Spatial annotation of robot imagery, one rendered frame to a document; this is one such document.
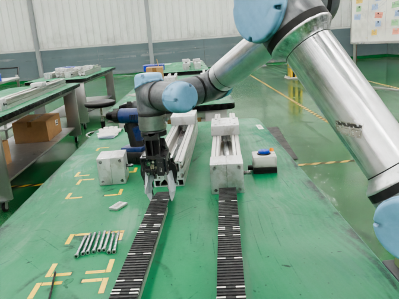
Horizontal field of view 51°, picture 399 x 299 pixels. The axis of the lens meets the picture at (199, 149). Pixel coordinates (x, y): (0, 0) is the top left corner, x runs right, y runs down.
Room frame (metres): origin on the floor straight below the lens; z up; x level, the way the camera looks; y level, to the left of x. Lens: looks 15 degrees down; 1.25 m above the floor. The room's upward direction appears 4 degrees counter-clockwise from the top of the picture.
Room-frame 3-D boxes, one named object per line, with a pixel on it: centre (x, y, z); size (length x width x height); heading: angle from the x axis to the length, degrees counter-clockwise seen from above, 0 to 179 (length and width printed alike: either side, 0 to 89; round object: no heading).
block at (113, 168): (1.41, 0.29, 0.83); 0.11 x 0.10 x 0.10; 92
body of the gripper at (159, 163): (1.10, 0.12, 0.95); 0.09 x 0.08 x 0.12; 176
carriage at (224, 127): (1.68, -0.11, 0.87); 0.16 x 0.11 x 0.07; 176
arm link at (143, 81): (1.11, 0.12, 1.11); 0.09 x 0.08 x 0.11; 40
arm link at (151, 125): (1.11, 0.12, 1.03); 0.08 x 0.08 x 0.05
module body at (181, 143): (1.69, 0.08, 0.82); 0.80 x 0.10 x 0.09; 176
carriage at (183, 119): (1.94, 0.06, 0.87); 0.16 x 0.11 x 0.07; 176
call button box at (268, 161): (1.39, -0.21, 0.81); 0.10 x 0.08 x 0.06; 86
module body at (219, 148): (1.68, -0.11, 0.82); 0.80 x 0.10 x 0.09; 176
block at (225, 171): (1.23, -0.09, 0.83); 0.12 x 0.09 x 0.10; 86
